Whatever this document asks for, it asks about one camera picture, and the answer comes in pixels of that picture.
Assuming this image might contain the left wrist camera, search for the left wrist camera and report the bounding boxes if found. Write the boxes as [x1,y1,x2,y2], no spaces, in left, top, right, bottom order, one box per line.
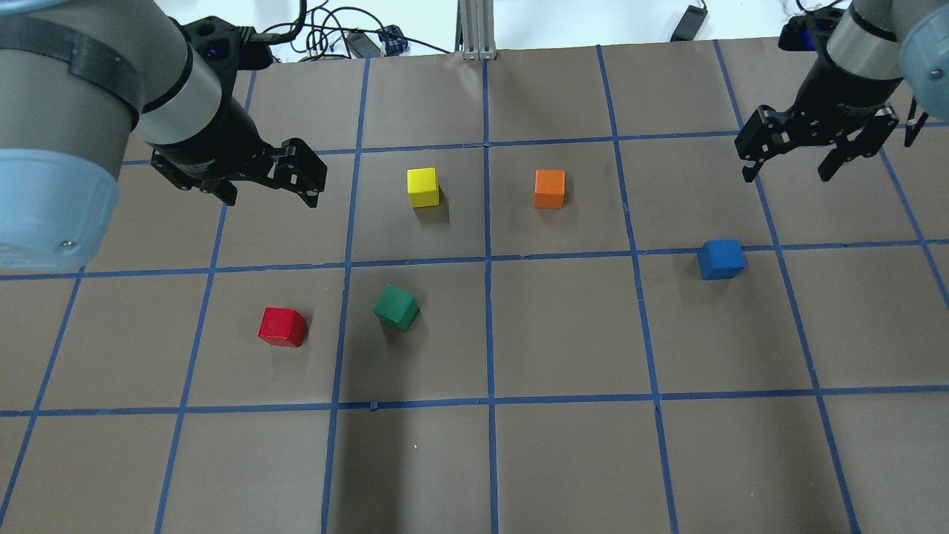
[181,16,274,72]

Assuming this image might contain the aluminium frame post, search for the aluminium frame post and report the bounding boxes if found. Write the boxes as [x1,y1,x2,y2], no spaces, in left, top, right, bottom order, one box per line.
[455,0,497,61]

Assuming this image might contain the red wooden block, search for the red wooden block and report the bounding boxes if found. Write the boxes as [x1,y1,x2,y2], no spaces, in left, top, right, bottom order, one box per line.
[257,306,308,348]

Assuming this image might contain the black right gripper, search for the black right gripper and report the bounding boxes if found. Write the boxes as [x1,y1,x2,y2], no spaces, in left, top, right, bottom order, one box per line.
[735,56,902,183]

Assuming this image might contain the orange wooden block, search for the orange wooden block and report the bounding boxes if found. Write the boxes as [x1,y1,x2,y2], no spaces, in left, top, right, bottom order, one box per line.
[533,169,566,209]

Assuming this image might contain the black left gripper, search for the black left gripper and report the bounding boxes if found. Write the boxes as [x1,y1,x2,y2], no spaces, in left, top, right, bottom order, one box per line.
[151,96,328,208]

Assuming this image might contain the green wooden block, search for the green wooden block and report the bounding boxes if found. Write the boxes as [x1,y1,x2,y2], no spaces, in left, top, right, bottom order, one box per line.
[372,285,420,332]

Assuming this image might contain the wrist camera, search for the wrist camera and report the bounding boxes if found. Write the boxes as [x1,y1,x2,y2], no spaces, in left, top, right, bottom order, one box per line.
[181,16,274,72]
[778,7,845,52]

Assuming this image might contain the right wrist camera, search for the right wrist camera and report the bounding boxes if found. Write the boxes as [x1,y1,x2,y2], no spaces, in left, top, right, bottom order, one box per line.
[778,7,845,52]

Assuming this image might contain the blue wooden block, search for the blue wooden block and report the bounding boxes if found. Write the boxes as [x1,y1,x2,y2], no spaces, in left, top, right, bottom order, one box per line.
[697,239,748,280]

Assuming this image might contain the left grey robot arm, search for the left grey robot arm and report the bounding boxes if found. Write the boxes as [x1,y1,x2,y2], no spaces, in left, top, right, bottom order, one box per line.
[1,1,328,271]

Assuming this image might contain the yellow wooden block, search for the yellow wooden block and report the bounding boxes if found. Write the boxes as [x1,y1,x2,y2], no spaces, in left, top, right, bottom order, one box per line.
[406,167,440,209]

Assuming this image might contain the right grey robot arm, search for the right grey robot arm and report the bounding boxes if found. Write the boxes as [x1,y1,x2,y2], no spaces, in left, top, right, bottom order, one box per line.
[735,1,948,182]

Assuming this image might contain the black cable bundle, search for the black cable bundle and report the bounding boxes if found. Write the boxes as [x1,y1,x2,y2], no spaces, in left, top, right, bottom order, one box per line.
[252,0,453,60]

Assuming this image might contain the black power adapter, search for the black power adapter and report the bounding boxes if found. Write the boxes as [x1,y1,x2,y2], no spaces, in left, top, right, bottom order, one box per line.
[669,4,708,42]

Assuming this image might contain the brown paper table cover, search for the brown paper table cover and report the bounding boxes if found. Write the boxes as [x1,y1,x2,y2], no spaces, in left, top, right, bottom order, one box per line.
[2,39,947,533]

